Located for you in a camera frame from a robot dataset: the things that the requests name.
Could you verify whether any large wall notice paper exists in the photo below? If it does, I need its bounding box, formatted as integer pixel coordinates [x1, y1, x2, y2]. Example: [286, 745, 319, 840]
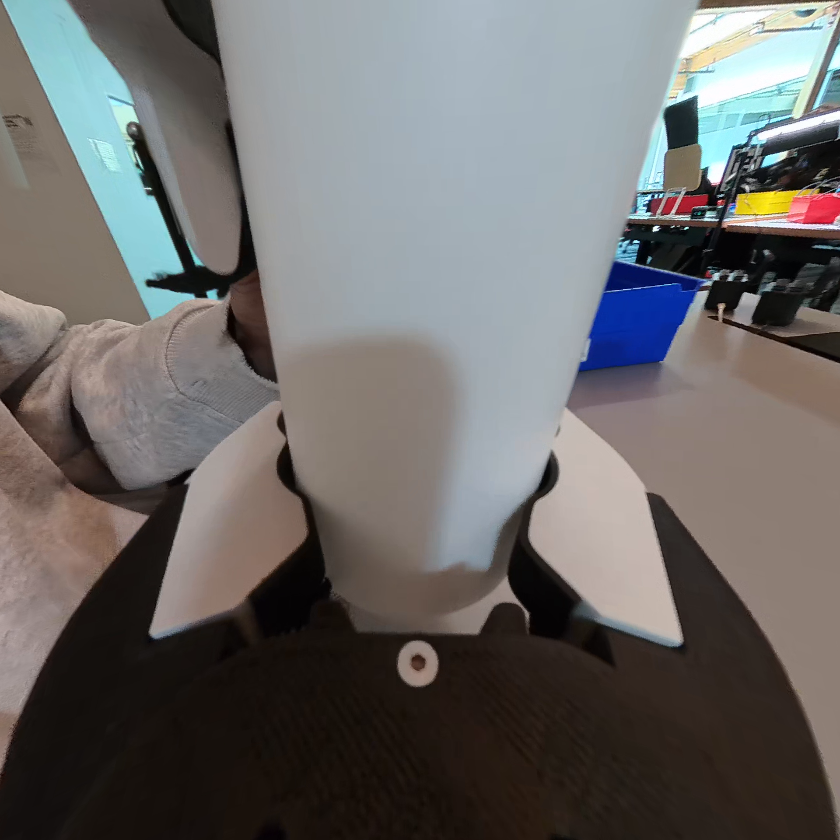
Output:
[0, 113, 35, 193]

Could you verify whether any black desk mat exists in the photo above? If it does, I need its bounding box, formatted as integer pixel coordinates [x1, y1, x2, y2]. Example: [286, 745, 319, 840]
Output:
[709, 308, 840, 363]

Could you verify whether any person's left hand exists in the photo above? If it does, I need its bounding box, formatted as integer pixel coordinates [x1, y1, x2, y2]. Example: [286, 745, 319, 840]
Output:
[226, 268, 282, 387]

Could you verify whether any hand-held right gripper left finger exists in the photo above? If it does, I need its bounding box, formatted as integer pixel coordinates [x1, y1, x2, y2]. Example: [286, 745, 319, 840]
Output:
[148, 400, 332, 641]

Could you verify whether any black battery charger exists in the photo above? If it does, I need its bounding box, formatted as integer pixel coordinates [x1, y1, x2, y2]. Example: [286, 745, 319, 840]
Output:
[750, 279, 812, 328]
[710, 269, 750, 315]

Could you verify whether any white water bottle black lid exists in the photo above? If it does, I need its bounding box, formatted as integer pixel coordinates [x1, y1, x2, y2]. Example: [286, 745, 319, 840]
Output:
[210, 0, 700, 634]

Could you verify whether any yellow plastic bin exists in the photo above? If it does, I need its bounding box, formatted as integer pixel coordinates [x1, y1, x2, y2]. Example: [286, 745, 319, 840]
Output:
[735, 190, 799, 217]

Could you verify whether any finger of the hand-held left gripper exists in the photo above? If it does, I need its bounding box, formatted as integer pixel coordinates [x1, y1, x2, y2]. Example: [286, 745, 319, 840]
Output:
[84, 0, 259, 280]

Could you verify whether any person's left forearm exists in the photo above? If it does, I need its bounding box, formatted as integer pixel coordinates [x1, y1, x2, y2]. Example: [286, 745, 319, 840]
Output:
[71, 298, 283, 492]

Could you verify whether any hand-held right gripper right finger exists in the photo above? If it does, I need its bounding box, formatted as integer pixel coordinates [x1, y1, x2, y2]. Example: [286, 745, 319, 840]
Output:
[509, 408, 685, 649]

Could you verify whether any blue plastic bin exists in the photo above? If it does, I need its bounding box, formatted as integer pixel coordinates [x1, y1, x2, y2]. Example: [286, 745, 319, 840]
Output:
[577, 260, 711, 372]

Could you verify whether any wooden table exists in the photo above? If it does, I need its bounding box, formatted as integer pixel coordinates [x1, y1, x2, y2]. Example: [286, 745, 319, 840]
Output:
[625, 211, 840, 277]

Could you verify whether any red plastic bin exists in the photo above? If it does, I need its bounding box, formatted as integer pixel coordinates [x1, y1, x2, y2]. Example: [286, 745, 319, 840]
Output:
[786, 192, 840, 224]
[646, 193, 718, 217]

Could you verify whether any wooden document stand black board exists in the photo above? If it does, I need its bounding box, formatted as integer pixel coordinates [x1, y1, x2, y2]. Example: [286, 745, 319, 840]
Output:
[648, 95, 704, 216]

